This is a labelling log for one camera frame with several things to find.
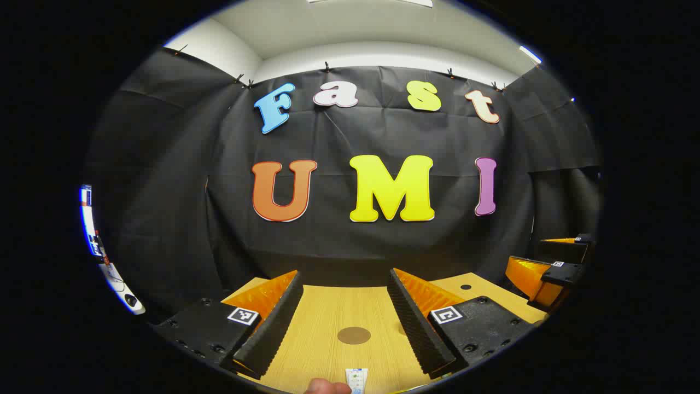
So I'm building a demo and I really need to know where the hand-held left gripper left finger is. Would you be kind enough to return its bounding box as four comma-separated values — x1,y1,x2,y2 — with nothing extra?
152,269,305,380

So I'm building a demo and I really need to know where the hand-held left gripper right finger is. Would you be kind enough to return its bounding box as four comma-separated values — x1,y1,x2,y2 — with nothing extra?
387,268,536,380

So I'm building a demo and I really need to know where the round brown coaster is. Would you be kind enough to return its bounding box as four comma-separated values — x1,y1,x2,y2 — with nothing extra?
337,327,372,345

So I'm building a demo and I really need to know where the white toothpaste tube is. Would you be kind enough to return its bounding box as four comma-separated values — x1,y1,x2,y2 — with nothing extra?
345,368,369,394

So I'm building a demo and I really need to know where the wooden desktop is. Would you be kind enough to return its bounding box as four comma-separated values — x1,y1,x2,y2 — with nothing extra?
221,272,547,394

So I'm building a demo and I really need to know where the black backdrop cloth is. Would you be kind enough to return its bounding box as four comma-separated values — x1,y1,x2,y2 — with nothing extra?
82,47,602,323

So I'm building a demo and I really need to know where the white side desk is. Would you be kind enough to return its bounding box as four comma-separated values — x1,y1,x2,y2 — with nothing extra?
98,263,146,316

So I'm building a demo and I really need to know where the red label bottle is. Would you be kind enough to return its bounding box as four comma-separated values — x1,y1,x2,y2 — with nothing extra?
95,230,110,267

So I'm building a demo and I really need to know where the computer monitor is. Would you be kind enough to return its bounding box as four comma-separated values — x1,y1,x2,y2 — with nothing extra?
80,184,102,257

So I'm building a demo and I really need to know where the row of black cloth clips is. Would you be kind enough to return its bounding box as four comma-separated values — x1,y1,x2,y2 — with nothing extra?
172,44,506,91

